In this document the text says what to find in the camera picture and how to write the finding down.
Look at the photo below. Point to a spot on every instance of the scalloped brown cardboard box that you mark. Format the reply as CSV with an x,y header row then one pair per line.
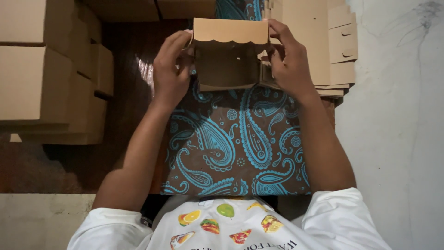
x,y
227,57

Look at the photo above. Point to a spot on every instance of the stack of flat cardboard blanks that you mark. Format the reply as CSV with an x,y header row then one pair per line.
x,y
312,38

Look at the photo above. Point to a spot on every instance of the person's left hand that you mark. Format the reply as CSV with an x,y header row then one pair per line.
x,y
168,74

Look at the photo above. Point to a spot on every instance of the small closed cardboard box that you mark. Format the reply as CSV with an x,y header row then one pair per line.
x,y
103,69

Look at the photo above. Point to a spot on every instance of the brown and blue paisley cloth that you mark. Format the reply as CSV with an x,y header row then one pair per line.
x,y
236,145

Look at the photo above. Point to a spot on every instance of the white fruit print T-shirt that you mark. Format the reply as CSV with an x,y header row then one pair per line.
x,y
229,225

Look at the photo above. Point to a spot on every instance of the person's right hand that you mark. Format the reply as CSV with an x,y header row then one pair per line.
x,y
291,66

